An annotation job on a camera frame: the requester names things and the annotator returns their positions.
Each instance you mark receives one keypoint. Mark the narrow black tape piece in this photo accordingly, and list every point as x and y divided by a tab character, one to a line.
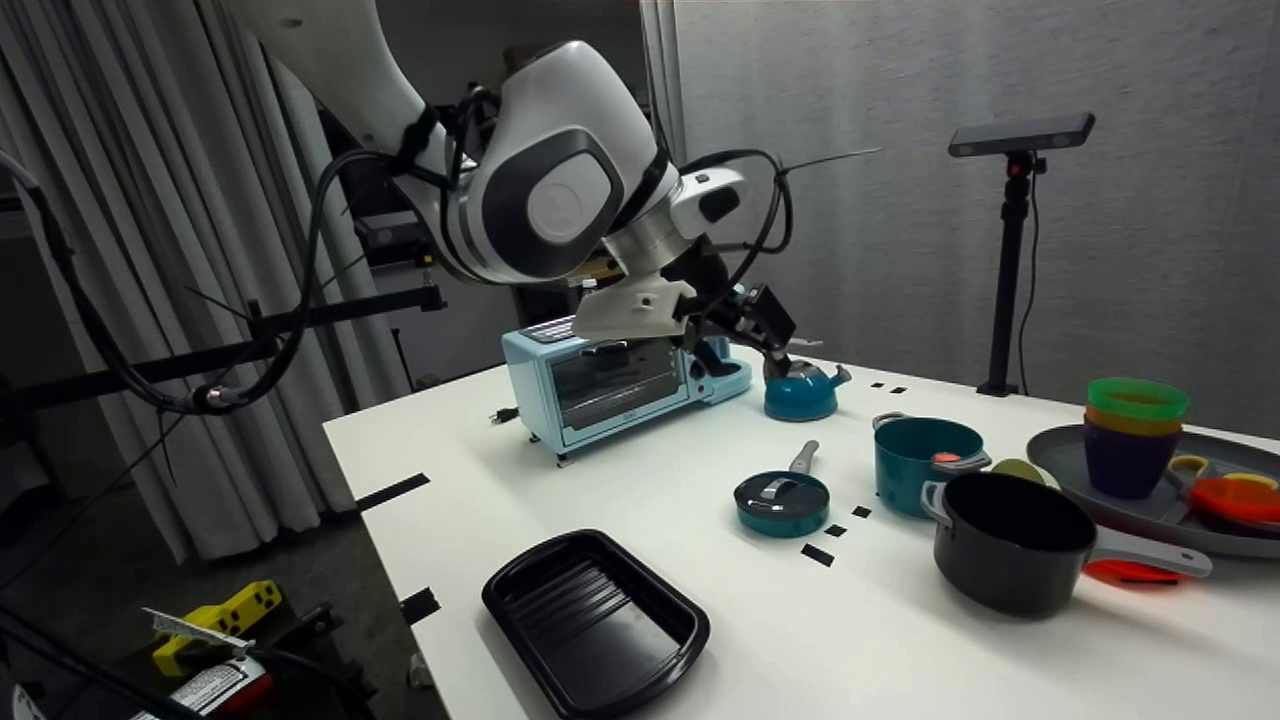
839	530

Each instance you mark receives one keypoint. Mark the cream small dish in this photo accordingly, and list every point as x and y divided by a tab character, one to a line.
1026	470

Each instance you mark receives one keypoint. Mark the red white tool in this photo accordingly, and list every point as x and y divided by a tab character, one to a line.
224	687

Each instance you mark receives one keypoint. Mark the teal toy kettle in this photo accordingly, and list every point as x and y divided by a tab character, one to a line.
796	398

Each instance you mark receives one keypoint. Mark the large black tape piece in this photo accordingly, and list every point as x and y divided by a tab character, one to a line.
817	555

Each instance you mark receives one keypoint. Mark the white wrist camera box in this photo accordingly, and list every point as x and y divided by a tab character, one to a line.
625	314

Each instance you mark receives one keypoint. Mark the grey backdrop curtain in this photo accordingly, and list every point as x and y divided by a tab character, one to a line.
906	265

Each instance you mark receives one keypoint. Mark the black boom pole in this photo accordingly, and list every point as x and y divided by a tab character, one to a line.
161	362

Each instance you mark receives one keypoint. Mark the green plastic cup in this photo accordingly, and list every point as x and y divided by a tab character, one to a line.
1136	402

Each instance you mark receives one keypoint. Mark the orange plastic cup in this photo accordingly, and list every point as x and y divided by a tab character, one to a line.
1132	428

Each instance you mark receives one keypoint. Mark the yellow hand tool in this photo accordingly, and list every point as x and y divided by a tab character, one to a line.
224	612

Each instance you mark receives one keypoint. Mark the red plastic disc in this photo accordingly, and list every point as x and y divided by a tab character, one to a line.
1126	575

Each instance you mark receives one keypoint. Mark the teal toy pot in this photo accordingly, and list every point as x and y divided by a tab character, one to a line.
906	483

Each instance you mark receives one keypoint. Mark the black table edge clamp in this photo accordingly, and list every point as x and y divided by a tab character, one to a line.
423	605

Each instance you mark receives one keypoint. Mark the square black tape piece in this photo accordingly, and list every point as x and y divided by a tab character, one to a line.
862	509

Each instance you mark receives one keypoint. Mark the white pleated curtain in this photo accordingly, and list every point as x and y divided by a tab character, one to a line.
173	133

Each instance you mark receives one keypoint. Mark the black stereo camera bar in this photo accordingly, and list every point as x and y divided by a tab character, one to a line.
1020	133

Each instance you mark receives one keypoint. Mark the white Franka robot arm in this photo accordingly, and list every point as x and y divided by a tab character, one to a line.
586	92

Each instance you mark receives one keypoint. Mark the black baking tray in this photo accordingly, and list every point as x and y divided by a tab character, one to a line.
593	624

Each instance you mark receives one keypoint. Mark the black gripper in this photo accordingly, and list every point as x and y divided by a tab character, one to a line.
706	300

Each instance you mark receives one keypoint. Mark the orange plastic disc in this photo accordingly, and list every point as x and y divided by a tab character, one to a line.
1235	505

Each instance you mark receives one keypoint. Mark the grey divided plate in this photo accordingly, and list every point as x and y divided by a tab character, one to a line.
1060	462

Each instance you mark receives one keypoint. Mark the black tripod stand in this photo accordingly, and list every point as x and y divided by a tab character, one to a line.
1009	265

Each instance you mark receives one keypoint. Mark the light blue toy oven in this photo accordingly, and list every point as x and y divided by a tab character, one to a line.
601	402

